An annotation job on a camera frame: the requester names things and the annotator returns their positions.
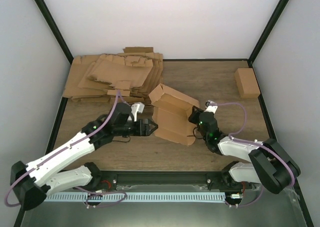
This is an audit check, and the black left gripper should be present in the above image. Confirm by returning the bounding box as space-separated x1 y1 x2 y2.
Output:
114 118 159 137

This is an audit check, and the brown cardboard box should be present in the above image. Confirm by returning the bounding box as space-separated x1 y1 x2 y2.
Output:
234 67 261 99
149 83 200 146

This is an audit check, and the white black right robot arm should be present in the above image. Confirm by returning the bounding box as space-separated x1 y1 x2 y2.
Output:
188 105 301 194

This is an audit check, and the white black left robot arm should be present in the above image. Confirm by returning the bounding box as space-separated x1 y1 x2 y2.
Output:
10 102 158 211

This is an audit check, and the folded brown cardboard box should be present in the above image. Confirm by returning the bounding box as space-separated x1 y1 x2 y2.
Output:
234 67 261 99

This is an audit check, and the stack of flat cardboard blanks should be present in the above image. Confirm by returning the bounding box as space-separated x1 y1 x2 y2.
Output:
63 47 164 104

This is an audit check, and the clear acrylic front plate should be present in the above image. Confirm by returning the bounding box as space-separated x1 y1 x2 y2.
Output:
21 191 307 227

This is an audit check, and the light blue slotted strip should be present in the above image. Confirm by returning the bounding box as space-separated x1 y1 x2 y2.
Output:
45 192 226 204

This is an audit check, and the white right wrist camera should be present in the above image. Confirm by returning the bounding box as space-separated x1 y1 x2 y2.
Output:
204 100 218 114

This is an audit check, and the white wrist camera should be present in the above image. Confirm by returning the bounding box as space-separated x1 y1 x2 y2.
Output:
204 100 218 114
131 102 145 122

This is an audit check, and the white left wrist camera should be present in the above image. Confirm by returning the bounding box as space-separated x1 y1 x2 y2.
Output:
131 102 145 122

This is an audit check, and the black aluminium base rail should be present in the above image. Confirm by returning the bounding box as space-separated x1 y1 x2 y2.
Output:
76 170 254 192

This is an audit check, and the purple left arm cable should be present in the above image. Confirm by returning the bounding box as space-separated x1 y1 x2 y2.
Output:
5 90 127 209

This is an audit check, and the black right corner frame post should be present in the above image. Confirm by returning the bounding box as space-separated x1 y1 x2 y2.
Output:
247 0 290 68

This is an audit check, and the black corner frame post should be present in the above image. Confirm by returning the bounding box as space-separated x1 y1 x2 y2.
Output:
247 0 290 68
34 0 74 64

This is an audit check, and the black left corner frame post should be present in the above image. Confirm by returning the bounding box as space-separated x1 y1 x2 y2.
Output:
34 0 74 64

